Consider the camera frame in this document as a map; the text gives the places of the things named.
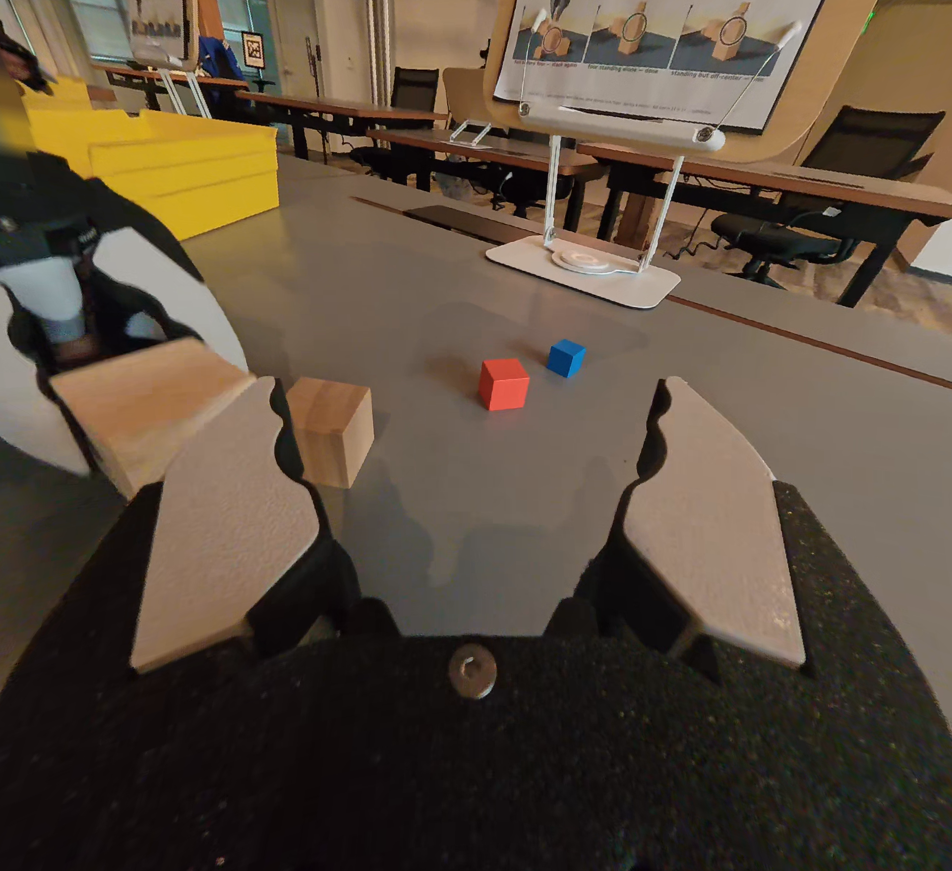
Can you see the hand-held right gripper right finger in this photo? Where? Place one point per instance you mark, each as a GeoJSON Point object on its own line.
{"type": "Point", "coordinates": [714, 536]}

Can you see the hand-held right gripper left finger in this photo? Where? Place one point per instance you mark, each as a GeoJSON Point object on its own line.
{"type": "Point", "coordinates": [223, 536]}

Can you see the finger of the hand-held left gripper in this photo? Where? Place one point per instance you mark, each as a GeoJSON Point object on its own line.
{"type": "Point", "coordinates": [186, 298]}
{"type": "Point", "coordinates": [33, 410]}

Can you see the large wooden cube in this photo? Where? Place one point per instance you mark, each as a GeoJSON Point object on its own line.
{"type": "Point", "coordinates": [142, 417]}

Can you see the medium wooden cube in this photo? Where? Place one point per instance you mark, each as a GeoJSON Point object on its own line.
{"type": "Point", "coordinates": [335, 432]}

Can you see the tiny blue cube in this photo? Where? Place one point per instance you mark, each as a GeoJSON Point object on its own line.
{"type": "Point", "coordinates": [565, 359]}

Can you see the small red cube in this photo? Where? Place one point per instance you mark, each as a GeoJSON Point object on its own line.
{"type": "Point", "coordinates": [503, 386]}

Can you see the yellow plastic bin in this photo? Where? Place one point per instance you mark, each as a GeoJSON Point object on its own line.
{"type": "Point", "coordinates": [179, 172]}

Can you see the black office chair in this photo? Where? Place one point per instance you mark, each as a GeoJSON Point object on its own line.
{"type": "Point", "coordinates": [415, 90]}
{"type": "Point", "coordinates": [833, 202]}

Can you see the long wooden office table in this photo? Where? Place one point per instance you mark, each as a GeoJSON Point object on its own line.
{"type": "Point", "coordinates": [803, 179]}

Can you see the white instruction sheet stand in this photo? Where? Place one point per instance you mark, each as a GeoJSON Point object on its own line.
{"type": "Point", "coordinates": [848, 38]}

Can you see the printed instruction sheet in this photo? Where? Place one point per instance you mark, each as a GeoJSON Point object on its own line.
{"type": "Point", "coordinates": [670, 1]}

